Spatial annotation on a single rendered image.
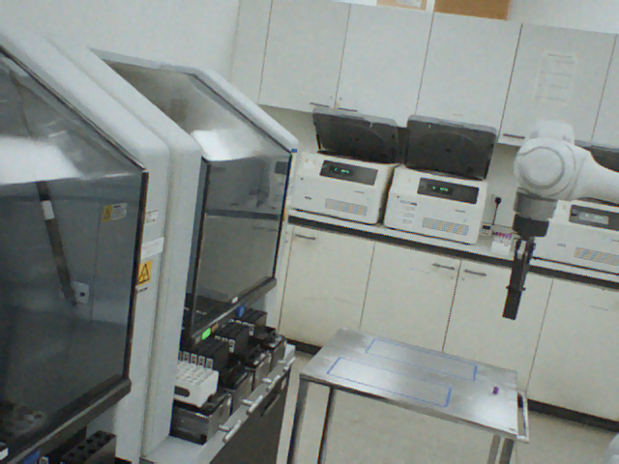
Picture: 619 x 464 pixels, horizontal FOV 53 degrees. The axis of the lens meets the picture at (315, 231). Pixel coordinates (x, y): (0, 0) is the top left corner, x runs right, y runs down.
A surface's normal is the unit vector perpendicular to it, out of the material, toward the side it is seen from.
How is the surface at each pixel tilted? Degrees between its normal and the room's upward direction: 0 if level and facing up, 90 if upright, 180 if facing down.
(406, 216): 90
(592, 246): 90
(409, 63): 90
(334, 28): 90
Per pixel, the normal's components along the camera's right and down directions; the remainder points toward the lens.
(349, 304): -0.26, 0.15
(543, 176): -0.50, 0.02
